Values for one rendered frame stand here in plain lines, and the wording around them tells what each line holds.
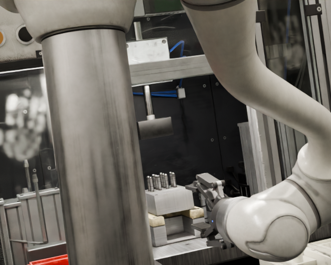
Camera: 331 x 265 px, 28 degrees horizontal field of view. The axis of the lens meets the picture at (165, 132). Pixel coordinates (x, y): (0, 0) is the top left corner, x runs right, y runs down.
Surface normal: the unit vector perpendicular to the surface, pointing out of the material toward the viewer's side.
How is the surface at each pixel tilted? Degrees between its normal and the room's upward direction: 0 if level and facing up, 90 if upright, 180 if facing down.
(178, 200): 90
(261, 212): 35
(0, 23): 90
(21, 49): 90
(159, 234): 90
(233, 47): 135
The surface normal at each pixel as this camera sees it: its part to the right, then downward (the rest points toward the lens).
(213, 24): -0.24, 0.81
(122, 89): 0.77, -0.13
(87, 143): -0.09, -0.03
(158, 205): 0.30, 0.00
